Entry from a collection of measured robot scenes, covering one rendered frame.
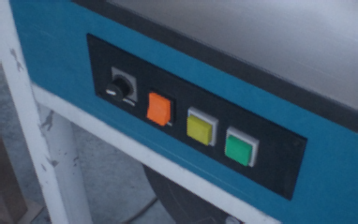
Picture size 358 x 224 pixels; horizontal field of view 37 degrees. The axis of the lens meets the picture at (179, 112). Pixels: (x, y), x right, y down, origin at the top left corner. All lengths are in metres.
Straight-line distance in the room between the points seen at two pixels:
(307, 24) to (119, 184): 0.86
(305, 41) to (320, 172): 0.12
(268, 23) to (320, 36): 0.05
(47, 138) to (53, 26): 0.25
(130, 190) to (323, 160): 0.83
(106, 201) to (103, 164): 0.11
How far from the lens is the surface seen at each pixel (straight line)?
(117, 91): 0.55
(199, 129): 0.51
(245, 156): 0.50
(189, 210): 1.02
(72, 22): 0.58
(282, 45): 0.46
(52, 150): 0.83
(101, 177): 1.29
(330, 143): 0.46
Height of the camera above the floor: 1.02
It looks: 46 degrees down
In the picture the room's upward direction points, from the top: straight up
